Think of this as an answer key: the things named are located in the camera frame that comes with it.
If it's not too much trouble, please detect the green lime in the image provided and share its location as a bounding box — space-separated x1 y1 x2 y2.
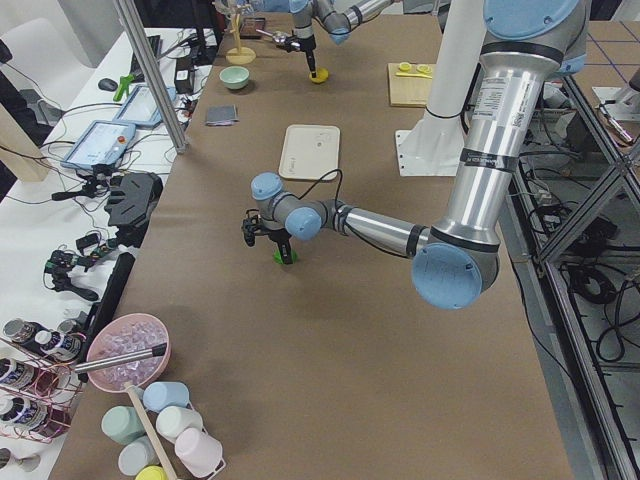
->
273 251 298 265

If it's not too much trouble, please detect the metal tongs handle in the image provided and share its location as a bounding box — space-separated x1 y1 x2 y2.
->
72 343 168 374

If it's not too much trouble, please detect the folded grey cloth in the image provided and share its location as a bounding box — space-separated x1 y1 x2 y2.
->
205 105 238 126

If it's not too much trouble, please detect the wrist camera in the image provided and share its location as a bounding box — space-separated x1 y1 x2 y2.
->
241 209 261 247

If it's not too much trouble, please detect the wooden cutting board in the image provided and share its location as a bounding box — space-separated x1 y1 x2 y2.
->
387 61 435 108

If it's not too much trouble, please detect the grey cup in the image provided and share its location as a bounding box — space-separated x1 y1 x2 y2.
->
118 436 160 477

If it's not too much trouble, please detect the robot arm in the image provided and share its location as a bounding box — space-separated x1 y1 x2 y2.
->
242 1 590 309
258 0 393 55

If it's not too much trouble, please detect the white cup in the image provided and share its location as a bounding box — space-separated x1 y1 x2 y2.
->
155 406 204 444

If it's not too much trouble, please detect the white rabbit tray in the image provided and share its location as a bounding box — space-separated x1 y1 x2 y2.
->
278 124 341 181

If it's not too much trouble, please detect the mint green bowl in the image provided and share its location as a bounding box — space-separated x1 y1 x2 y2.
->
219 65 250 91

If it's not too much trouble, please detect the blue cup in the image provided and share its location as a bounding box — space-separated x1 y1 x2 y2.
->
143 381 190 413

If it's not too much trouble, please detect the pink cup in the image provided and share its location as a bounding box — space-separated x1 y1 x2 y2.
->
174 427 225 478

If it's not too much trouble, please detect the blue teach pendant tablet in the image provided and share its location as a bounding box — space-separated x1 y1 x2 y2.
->
61 120 136 171

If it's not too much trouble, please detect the copper wire bottle rack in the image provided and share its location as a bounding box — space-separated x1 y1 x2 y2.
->
1 318 83 443

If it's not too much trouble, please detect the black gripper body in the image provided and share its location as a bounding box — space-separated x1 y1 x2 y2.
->
260 217 290 245
296 34 316 53

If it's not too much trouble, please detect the green cup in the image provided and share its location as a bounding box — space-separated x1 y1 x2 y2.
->
101 406 146 445

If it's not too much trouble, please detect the pink bowl with ice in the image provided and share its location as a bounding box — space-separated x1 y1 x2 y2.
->
86 313 171 393

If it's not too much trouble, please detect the yellow cup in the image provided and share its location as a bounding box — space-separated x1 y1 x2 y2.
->
135 465 168 480

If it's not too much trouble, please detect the metal scoop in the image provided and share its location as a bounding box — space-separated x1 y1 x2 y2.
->
256 29 290 48

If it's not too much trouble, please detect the black tool holder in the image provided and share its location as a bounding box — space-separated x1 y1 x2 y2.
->
104 172 163 233

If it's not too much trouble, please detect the wooden stand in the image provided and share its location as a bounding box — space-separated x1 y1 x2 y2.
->
213 0 256 65

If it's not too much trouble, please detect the black tray at edge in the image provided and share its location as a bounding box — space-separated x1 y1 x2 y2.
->
240 17 266 39

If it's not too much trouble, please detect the yellow lemon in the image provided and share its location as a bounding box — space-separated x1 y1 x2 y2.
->
309 68 329 84

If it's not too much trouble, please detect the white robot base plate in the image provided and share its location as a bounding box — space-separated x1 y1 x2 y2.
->
394 127 464 177

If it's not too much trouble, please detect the aluminium frame post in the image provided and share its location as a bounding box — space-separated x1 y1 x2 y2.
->
113 0 187 154

